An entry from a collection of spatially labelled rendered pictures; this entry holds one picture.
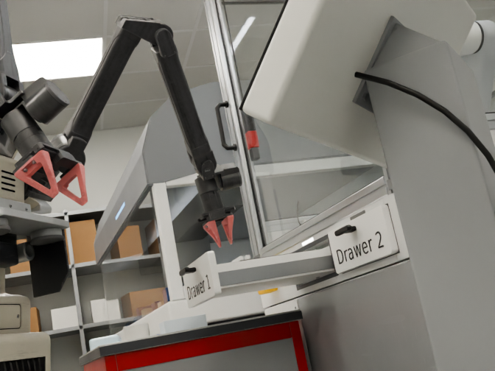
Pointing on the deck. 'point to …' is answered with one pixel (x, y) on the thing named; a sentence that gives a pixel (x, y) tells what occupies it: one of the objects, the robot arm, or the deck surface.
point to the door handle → (222, 126)
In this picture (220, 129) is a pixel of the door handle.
